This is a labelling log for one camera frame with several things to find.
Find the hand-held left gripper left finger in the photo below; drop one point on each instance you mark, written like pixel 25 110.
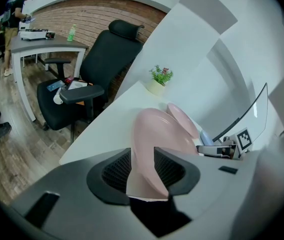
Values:
pixel 76 196

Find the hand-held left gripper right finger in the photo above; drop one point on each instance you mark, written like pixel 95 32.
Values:
pixel 207 189

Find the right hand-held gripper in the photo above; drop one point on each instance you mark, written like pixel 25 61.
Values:
pixel 244 140

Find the blue big plate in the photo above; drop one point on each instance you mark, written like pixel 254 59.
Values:
pixel 206 137

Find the pink big plate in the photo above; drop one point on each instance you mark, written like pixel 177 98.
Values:
pixel 181 119
pixel 156 134

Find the potted green plant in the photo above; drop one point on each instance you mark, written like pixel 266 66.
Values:
pixel 155 87

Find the white printed booklet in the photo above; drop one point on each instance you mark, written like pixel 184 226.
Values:
pixel 77 84

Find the smartphone with blue screen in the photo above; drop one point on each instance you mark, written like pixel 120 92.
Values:
pixel 55 86

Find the small red object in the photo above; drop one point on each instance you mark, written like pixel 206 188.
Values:
pixel 69 79

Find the black office chair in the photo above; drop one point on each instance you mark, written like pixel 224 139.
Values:
pixel 111 54

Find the grey desk with white legs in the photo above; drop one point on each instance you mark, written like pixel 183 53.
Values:
pixel 44 45

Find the green plastic bottle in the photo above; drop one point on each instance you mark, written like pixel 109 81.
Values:
pixel 71 35

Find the white tabletop appliance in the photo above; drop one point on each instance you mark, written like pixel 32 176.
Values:
pixel 34 35

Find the whiteboard with black frame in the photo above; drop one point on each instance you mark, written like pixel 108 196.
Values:
pixel 259 114

